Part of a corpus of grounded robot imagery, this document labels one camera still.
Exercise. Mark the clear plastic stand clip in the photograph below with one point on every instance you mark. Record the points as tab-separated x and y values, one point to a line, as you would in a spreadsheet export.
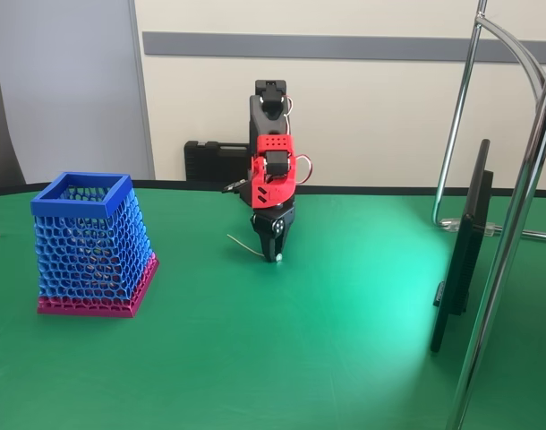
454	224

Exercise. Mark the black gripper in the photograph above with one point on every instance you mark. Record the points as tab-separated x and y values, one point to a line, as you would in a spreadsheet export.
269	222

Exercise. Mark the green table cloth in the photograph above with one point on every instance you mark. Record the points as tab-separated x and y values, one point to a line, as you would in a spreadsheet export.
255	349

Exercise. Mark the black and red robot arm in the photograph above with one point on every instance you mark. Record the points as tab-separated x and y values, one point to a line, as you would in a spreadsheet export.
273	143

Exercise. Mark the chrome tube stand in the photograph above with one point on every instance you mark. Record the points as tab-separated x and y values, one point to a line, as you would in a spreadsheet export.
501	264

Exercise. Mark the thin white stick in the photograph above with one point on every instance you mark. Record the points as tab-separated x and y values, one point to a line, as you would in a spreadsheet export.
244	245

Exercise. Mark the black plastic tool case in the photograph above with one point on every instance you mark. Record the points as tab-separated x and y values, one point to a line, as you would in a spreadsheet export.
215	159

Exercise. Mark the black monitor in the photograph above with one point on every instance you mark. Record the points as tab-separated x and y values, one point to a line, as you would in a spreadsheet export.
463	251

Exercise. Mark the blue and pink mesh basket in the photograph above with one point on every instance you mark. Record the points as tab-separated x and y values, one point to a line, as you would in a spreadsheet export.
69	209

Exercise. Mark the small black gripper camera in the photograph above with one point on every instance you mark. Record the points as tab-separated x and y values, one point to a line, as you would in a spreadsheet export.
233	186

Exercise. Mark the grey wall rail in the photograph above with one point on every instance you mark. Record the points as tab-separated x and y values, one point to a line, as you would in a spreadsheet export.
344	45

